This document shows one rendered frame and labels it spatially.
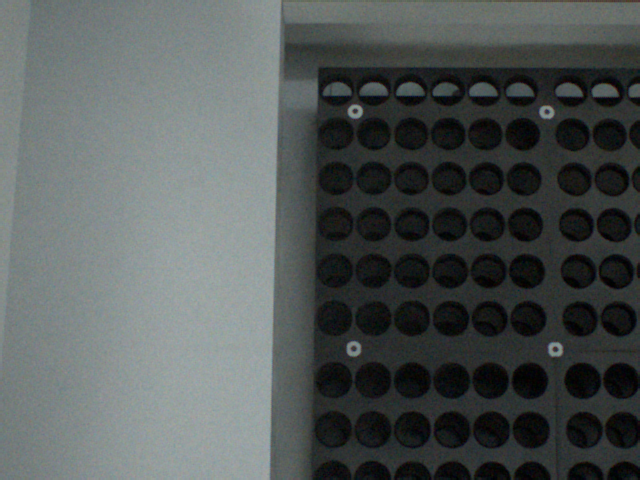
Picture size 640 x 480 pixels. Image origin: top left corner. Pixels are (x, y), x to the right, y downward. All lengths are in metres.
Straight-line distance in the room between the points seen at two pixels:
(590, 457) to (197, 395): 0.14
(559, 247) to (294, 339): 0.12
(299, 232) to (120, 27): 0.13
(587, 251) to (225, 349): 0.14
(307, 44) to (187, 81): 0.13
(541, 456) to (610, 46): 0.20
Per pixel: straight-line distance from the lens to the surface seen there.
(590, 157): 0.52
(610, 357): 0.50
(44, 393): 0.46
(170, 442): 0.45
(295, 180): 0.58
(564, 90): 0.59
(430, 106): 0.52
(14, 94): 0.48
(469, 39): 0.61
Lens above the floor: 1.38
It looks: 74 degrees down
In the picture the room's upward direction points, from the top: 6 degrees counter-clockwise
